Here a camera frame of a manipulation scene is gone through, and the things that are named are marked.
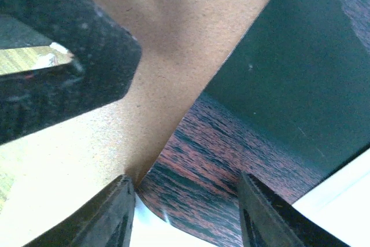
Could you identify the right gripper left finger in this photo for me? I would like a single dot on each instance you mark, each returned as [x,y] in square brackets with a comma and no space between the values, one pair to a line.
[104,220]

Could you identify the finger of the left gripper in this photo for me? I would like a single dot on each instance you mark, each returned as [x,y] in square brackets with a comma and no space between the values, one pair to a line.
[60,59]

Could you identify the brown fibreboard backing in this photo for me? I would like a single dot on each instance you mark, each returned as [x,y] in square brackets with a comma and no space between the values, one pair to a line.
[58,169]

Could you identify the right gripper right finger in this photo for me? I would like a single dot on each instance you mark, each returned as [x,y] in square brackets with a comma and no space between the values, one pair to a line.
[268,220]

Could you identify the red sunset photo print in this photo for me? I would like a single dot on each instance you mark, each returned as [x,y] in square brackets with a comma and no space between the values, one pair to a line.
[290,105]

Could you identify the white mat board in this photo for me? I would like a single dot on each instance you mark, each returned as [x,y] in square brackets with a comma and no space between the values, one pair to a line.
[340,205]

